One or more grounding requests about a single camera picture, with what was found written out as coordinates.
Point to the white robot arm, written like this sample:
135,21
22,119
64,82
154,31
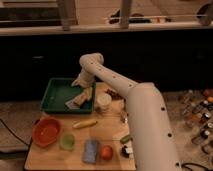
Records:
153,141

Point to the white cloth piece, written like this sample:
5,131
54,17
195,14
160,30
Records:
71,105

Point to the green plastic tray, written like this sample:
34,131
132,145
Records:
58,92

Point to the orange plastic bowl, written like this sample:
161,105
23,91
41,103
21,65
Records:
46,131

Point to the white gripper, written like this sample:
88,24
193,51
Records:
85,80

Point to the yellow banana toy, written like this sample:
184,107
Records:
84,124

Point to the small green cup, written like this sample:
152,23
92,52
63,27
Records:
67,141

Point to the blue sponge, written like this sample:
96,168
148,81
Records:
90,151

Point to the green chili pepper toy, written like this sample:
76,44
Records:
125,139

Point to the brown dried item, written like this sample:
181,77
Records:
114,95

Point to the orange fruit toy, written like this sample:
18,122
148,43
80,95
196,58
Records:
106,152

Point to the white cup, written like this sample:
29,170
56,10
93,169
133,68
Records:
103,102

